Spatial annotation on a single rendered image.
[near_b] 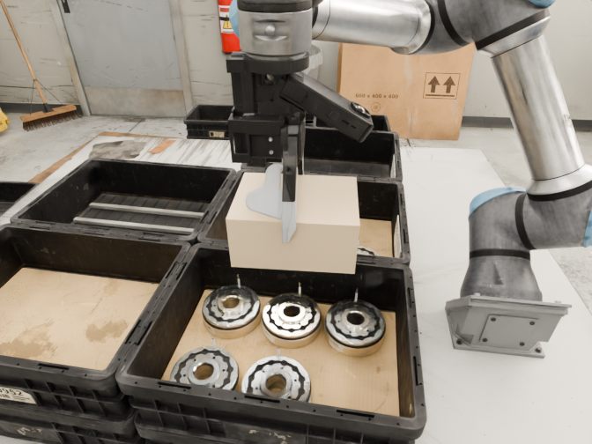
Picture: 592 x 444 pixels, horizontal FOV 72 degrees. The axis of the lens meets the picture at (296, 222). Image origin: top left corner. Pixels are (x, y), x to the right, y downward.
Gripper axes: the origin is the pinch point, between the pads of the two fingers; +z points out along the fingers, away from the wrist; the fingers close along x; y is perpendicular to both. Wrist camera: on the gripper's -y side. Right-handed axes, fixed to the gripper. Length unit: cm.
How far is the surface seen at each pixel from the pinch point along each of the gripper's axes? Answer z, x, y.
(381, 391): 26.9, 8.2, -13.6
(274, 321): 24.0, -1.6, 3.9
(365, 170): 27, -65, -15
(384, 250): 26.9, -26.5, -17.4
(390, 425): 16.9, 19.1, -12.7
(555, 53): 47, -317, -182
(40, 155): 109, -228, 219
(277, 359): 23.7, 6.2, 2.4
